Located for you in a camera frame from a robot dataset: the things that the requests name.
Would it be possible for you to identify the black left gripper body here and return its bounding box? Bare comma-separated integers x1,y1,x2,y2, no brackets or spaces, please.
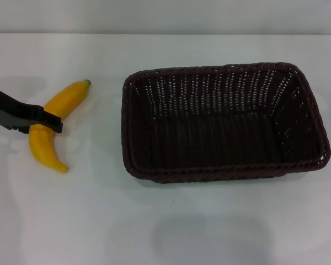
0,87,44,135

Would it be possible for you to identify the yellow banana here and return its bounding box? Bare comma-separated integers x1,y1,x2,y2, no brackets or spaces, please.
28,79,92,174

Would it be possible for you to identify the dark brown woven basket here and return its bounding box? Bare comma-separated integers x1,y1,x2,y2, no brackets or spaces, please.
121,62,331,185

